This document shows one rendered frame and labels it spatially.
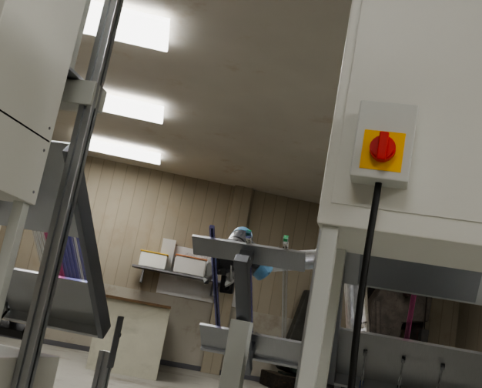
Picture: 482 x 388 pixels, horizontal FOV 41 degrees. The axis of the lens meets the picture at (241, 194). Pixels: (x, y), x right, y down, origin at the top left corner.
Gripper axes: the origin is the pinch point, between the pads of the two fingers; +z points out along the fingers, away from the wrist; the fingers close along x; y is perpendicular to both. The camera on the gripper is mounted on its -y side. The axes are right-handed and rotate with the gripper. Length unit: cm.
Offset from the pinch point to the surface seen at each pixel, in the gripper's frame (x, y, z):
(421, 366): 64, -13, 5
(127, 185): -372, -279, -781
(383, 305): 69, -413, -749
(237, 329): 10.3, -6.9, 11.8
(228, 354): 8.8, -13.3, 16.0
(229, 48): -98, 17, -383
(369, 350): 49, -11, 5
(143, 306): -221, -316, -478
